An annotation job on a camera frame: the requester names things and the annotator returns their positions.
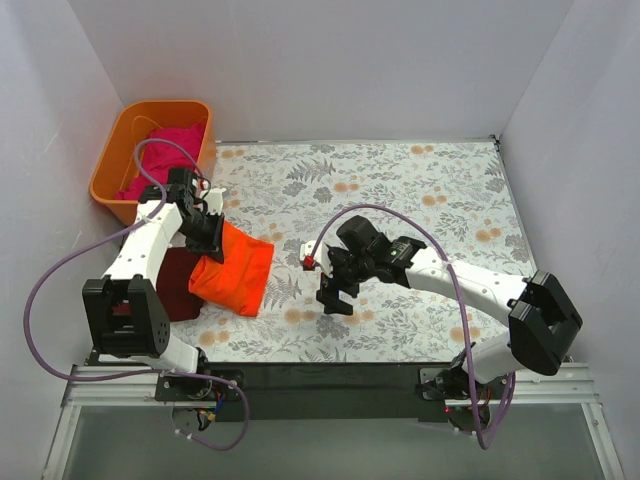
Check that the floral table mat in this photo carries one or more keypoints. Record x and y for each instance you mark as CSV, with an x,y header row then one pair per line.
x,y
288,194

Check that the folded dark red t shirt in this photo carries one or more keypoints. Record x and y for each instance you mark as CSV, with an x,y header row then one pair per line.
x,y
172,285

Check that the orange t shirt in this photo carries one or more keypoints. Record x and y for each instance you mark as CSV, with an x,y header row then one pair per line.
x,y
238,284

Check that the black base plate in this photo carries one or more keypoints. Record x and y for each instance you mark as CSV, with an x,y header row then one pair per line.
x,y
305,391

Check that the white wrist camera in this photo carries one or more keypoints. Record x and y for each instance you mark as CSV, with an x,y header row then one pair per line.
x,y
312,256
213,200

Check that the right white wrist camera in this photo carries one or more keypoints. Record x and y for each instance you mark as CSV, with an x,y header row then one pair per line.
x,y
312,256

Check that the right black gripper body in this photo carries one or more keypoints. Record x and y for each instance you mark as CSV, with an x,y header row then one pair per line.
x,y
338,282

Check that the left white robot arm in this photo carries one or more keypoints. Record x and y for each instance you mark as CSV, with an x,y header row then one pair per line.
x,y
126,317

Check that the aluminium frame rail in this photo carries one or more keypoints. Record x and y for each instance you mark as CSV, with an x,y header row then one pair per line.
x,y
141,427

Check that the orange plastic basket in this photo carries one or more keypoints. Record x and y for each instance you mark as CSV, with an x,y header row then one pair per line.
x,y
116,167

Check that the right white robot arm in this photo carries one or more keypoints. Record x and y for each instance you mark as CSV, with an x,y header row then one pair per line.
x,y
542,321

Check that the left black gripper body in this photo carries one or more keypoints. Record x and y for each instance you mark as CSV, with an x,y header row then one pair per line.
x,y
211,235

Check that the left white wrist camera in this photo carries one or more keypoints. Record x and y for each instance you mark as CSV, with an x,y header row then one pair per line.
x,y
213,200

